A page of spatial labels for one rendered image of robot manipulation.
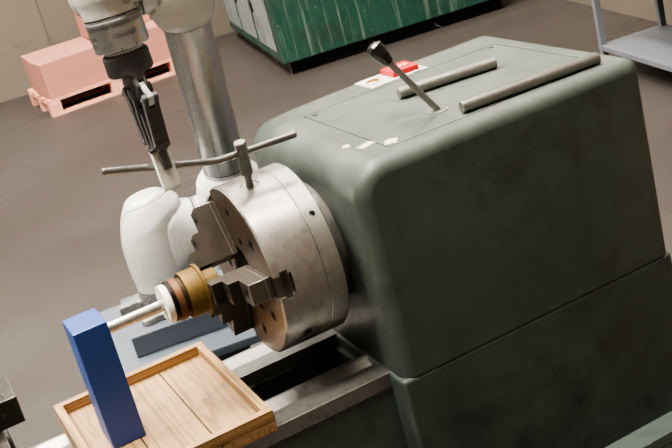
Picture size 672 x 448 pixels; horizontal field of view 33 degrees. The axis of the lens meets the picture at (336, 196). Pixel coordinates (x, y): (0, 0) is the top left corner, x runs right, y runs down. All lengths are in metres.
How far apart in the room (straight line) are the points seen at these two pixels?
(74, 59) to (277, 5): 1.76
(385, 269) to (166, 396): 0.50
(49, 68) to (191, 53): 6.37
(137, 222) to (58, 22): 7.35
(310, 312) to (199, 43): 0.72
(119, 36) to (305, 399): 0.70
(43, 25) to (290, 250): 8.09
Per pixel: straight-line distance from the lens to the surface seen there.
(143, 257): 2.63
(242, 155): 1.94
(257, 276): 1.94
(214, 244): 2.04
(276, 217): 1.92
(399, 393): 2.04
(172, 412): 2.09
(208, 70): 2.46
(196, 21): 2.39
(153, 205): 2.61
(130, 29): 1.81
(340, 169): 1.93
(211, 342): 2.61
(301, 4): 7.91
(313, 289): 1.93
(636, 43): 6.32
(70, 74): 8.83
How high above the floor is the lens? 1.85
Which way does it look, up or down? 20 degrees down
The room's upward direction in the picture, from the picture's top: 15 degrees counter-clockwise
